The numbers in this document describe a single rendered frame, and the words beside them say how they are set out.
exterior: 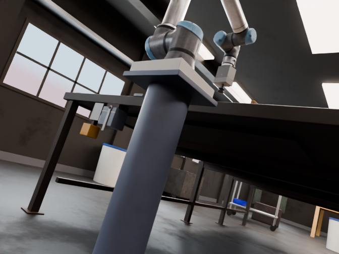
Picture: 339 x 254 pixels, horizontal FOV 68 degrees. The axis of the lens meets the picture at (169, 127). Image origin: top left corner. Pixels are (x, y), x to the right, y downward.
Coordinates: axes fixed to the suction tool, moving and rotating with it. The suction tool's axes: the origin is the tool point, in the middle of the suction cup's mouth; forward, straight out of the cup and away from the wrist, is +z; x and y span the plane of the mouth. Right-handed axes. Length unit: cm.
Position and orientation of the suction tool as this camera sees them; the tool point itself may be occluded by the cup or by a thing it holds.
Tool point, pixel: (220, 91)
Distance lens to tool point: 148.4
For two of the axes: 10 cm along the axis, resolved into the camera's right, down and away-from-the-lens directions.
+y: -6.5, -0.7, 7.6
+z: -2.9, 9.4, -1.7
